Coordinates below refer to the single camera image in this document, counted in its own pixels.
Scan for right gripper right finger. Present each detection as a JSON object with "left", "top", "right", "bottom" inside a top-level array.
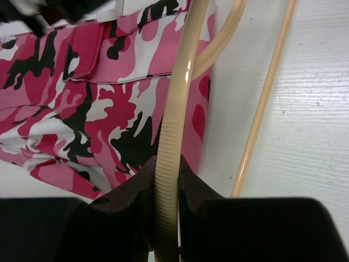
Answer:
[{"left": 178, "top": 158, "right": 348, "bottom": 261}]

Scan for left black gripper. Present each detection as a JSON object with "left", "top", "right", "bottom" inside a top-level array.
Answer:
[{"left": 1, "top": 0, "right": 108, "bottom": 37}]

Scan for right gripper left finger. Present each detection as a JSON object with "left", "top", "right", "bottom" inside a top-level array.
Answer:
[{"left": 1, "top": 157, "right": 156, "bottom": 261}]

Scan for pink camouflage trousers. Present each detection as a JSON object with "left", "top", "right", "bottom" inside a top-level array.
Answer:
[{"left": 0, "top": 0, "right": 216, "bottom": 199}]

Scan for beige wooden hanger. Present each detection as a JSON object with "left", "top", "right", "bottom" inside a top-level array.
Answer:
[{"left": 154, "top": 1, "right": 297, "bottom": 261}]

